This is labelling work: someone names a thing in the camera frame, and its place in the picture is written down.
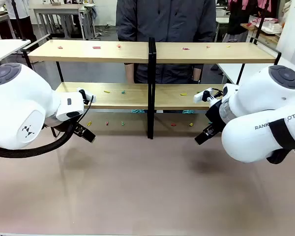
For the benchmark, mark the background person white coat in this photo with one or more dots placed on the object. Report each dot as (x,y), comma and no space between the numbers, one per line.
(5,6)

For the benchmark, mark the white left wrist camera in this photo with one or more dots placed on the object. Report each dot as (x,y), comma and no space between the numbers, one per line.
(91,98)

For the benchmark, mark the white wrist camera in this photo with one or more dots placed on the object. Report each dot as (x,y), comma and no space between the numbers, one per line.
(197,97)
(91,98)

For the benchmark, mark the wooden table with clutter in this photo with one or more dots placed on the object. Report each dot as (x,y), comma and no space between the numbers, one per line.
(268,37)

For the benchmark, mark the person's right forearm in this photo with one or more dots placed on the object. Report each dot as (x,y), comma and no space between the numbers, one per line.
(129,73)

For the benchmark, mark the person's left forearm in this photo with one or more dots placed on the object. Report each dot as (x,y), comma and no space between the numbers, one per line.
(197,73)

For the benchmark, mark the white board panel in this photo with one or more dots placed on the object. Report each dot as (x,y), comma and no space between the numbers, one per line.
(292,29)

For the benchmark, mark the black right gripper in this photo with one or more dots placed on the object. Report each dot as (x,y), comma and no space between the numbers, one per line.
(217,115)

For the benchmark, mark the background person black clothes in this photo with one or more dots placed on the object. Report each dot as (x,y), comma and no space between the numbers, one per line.
(238,19)

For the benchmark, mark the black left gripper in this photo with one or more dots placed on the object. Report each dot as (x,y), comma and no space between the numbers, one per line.
(78,129)

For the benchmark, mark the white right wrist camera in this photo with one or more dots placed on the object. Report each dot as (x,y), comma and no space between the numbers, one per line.
(197,97)

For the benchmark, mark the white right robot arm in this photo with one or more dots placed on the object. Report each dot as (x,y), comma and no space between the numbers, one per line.
(250,137)

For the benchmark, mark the black stand pole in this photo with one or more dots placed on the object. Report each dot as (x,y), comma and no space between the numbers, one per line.
(19,22)

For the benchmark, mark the wooden shelf unit black frame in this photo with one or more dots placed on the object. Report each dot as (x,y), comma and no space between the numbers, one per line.
(211,55)
(76,54)

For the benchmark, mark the grey metal workbench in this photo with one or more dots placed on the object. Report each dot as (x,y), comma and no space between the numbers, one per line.
(56,9)

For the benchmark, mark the person torso dark jacket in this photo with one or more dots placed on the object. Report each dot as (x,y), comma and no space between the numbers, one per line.
(167,22)

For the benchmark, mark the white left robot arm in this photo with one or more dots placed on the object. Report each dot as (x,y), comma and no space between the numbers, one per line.
(14,103)

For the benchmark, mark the teal microfibre duster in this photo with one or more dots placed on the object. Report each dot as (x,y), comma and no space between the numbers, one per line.
(137,111)
(188,111)

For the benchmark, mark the white side table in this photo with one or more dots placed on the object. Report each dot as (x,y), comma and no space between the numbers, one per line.
(5,49)

